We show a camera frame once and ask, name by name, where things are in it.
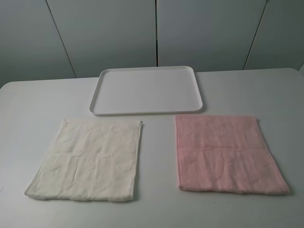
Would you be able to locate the pink towel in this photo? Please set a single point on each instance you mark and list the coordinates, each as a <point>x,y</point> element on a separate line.
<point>225,154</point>

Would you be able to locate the cream white towel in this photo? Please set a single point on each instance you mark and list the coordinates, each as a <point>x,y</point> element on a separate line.
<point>89,160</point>

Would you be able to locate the white rectangular plastic tray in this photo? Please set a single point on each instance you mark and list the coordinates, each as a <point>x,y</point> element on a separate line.
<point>146,90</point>

